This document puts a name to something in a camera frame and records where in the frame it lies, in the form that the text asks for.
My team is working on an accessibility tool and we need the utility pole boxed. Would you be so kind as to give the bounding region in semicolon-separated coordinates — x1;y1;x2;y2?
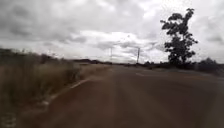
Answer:
135;47;141;65

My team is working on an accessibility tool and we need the pale road edge kerb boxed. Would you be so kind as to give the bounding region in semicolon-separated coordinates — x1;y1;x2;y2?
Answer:
33;77;92;111

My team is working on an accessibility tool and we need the dark asphalt road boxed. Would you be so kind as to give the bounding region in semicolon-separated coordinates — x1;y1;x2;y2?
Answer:
19;64;224;128

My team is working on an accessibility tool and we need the tall dark tree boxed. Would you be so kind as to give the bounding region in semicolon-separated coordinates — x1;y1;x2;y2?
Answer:
159;8;199;67

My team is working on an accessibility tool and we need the dry grass verge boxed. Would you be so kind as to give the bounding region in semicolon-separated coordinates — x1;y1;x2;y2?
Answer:
0;49;113;128

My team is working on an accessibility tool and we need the row of dark bushes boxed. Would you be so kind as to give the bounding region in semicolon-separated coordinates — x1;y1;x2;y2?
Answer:
73;57;224;76

